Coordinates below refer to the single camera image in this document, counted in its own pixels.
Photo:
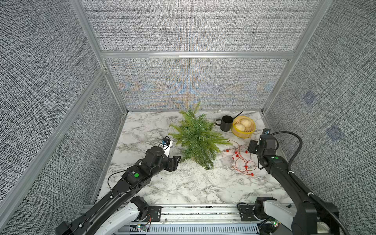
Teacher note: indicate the yellow bamboo steamer basket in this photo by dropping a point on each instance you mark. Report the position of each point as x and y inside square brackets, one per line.
[247, 133]

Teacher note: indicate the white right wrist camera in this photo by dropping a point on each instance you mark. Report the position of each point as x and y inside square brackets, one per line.
[266, 131]

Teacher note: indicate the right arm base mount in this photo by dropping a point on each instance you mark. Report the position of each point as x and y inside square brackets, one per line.
[252, 210]

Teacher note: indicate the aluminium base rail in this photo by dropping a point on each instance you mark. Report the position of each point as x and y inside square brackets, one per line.
[180, 219]

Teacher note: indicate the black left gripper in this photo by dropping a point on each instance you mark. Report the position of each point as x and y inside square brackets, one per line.
[173, 163]

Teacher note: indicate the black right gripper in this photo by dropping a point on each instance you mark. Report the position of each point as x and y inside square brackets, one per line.
[252, 144]

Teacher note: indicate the right white steamed bun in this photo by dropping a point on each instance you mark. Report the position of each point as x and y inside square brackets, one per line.
[246, 122]

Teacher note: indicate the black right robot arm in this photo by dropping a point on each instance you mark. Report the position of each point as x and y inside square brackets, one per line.
[309, 215]

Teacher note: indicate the red string lights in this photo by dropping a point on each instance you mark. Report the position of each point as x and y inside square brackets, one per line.
[239, 159]

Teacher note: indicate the left white steamed bun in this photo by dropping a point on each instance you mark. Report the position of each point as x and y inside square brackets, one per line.
[240, 127]

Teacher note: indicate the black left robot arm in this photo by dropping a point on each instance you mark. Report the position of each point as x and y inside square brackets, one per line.
[132, 181]

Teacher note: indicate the black metal mug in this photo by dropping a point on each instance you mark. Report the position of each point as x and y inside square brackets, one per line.
[225, 123]

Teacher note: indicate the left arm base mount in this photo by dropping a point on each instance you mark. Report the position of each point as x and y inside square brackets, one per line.
[146, 212]

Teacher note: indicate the white steamed bun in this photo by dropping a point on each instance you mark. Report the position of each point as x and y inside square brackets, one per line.
[246, 122]
[240, 127]

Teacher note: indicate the small green christmas tree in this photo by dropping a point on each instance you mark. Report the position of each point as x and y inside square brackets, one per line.
[194, 133]

